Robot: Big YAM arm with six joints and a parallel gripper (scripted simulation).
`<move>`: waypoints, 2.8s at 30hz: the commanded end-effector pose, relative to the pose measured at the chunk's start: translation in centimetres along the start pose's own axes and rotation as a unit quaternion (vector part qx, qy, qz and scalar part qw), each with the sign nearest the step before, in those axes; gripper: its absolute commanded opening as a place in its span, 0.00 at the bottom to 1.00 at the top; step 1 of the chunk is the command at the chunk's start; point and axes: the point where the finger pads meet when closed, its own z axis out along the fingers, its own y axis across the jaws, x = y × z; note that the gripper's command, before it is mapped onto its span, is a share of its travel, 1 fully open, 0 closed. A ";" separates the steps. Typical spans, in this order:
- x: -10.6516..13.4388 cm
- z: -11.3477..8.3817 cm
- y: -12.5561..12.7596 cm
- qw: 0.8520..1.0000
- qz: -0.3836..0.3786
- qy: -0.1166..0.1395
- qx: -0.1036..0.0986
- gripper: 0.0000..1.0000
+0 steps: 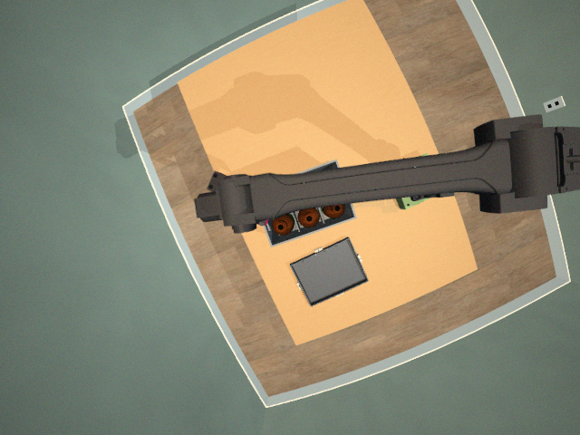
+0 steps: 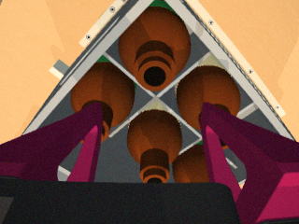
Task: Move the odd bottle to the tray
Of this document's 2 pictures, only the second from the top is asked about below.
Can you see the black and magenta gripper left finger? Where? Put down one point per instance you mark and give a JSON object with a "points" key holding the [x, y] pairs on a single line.
{"points": [[38, 154]]}

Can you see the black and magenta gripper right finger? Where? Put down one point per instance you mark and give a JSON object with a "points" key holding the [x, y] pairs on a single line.
{"points": [[271, 188]]}

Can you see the dark grey crate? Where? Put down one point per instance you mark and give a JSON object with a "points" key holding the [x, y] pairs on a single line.
{"points": [[115, 164]]}

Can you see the grey rectangular tray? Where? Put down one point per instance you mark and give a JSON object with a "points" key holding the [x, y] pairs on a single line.
{"points": [[62, 176]]}

